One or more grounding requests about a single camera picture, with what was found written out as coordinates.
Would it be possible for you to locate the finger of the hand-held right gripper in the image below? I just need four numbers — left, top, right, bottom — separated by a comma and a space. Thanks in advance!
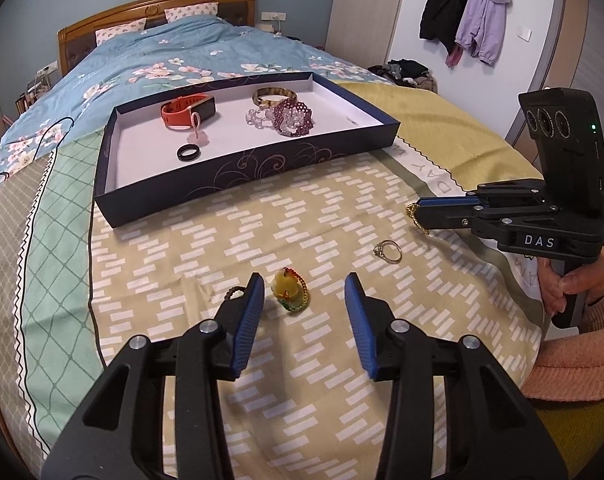
422, 206, 513, 235
415, 182, 547, 211

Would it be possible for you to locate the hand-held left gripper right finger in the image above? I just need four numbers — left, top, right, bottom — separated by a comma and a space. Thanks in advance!
344, 272, 568, 480

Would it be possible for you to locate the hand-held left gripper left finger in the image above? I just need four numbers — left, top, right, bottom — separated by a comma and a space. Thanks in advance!
41, 272, 267, 480

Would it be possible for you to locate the gold chain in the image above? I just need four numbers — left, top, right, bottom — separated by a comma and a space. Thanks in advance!
406, 203, 431, 235

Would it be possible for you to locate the yellow pendant with beaded cord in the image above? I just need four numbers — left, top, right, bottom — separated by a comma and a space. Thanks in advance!
273, 267, 311, 313

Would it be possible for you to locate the navy cardboard box tray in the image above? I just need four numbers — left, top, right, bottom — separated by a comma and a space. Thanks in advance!
93, 71, 401, 228

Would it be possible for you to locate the dark purple bead bracelet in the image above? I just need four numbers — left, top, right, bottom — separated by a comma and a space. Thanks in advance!
271, 99, 315, 137

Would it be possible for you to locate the pink stone pendant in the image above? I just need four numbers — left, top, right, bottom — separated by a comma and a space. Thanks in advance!
189, 112, 209, 147

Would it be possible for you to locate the amber bangle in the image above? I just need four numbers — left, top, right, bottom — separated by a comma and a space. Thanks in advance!
252, 87, 299, 109

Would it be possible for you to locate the clear crystal bead bracelet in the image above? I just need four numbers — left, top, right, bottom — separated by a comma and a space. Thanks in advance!
245, 107, 283, 131

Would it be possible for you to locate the orange smartwatch band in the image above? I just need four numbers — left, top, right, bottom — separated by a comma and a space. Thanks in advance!
161, 95, 217, 130

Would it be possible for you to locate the person's right forearm pink sleeve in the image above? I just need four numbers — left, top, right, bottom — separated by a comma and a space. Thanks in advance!
524, 267, 604, 402

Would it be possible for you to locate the person's right hand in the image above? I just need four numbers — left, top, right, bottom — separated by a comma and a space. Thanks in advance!
536, 254, 604, 319

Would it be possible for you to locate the pile of dark clothes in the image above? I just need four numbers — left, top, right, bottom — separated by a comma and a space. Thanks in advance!
367, 59, 440, 94

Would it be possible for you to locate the purple jacket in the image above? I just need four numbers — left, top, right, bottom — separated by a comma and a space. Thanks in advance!
446, 0, 511, 68

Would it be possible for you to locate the black jacket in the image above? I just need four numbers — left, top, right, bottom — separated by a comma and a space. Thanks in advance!
419, 0, 475, 57

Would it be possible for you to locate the beige wardrobe beside coat rack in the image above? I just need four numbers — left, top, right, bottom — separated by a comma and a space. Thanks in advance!
327, 0, 413, 68

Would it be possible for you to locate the mustard yellow cloth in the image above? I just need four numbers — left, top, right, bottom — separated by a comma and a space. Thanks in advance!
532, 394, 604, 480

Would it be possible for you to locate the blue floral duvet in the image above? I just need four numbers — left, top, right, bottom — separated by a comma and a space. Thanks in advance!
0, 12, 383, 186

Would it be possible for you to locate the white dotted pillow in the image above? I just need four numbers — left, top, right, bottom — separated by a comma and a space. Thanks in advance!
164, 1, 219, 24
96, 17, 148, 47

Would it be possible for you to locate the wooden bed headboard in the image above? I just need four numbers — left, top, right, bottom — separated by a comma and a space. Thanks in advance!
57, 0, 257, 78

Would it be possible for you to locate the silver ring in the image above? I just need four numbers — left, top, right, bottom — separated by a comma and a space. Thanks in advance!
373, 240, 403, 265

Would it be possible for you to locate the door with white frame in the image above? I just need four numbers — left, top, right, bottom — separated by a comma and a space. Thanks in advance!
502, 0, 604, 161

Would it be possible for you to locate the black cable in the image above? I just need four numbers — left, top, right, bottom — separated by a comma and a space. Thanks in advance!
0, 117, 75, 183

